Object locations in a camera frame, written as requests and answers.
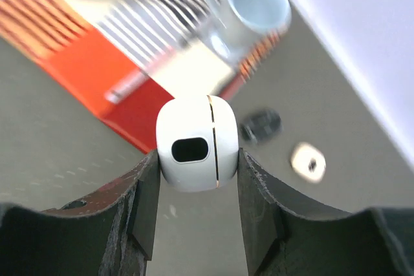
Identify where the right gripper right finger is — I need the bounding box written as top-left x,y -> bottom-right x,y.
237,151 -> 413,275

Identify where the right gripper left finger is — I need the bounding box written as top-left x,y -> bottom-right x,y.
1,151 -> 160,275

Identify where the white earbud charging case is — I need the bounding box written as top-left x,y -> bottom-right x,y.
156,95 -> 239,193

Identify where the beige earbud case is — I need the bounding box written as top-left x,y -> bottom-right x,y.
290,142 -> 326,184

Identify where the black earbud case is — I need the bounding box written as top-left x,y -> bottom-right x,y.
240,108 -> 281,144

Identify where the patchwork placemat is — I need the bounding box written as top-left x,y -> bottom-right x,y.
1,0 -> 285,153

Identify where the light blue mug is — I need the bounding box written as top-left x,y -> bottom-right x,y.
202,0 -> 292,67

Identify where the knife with pink handle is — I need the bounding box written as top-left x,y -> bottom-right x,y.
104,69 -> 149,105

